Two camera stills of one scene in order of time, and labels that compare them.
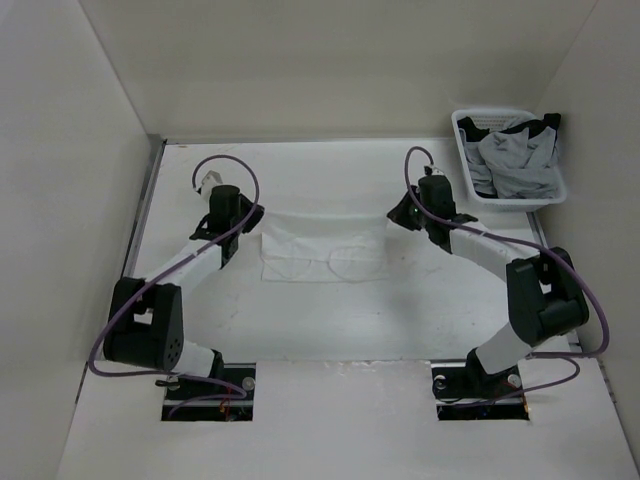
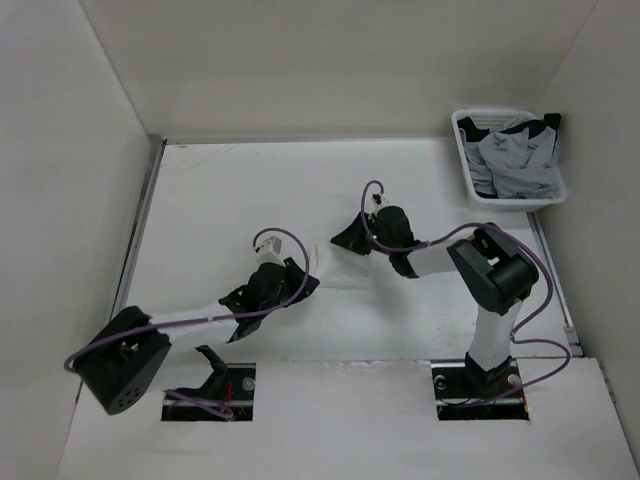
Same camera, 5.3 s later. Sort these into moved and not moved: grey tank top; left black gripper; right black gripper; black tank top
Moved: left black gripper; right black gripper
Not moved: black tank top; grey tank top
